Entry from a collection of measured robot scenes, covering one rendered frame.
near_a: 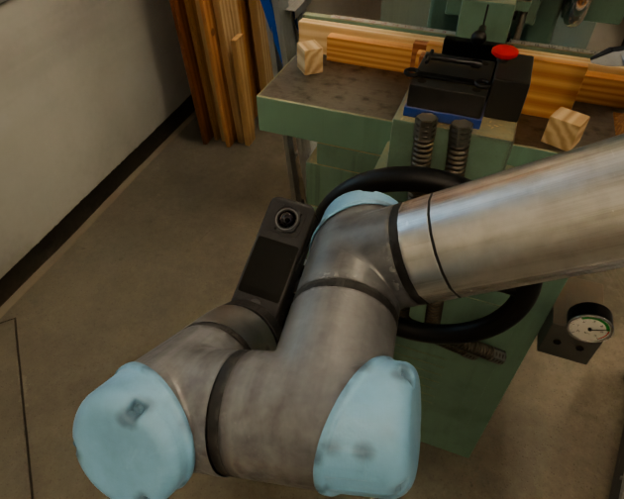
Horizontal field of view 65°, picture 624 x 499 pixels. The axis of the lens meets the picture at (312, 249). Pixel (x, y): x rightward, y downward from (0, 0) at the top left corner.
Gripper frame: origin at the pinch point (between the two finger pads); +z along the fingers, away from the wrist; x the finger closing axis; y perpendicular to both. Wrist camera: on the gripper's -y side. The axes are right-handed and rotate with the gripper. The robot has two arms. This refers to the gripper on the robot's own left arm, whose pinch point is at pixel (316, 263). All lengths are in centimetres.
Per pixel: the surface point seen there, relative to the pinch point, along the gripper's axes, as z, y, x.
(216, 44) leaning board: 133, -34, -92
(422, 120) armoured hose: 4.2, -18.5, 7.9
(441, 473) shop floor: 57, 63, 27
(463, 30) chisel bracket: 22.3, -31.6, 8.6
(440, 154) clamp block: 7.6, -15.0, 10.6
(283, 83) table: 21.4, -20.2, -16.3
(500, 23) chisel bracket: 21.5, -32.9, 13.3
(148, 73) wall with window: 130, -18, -120
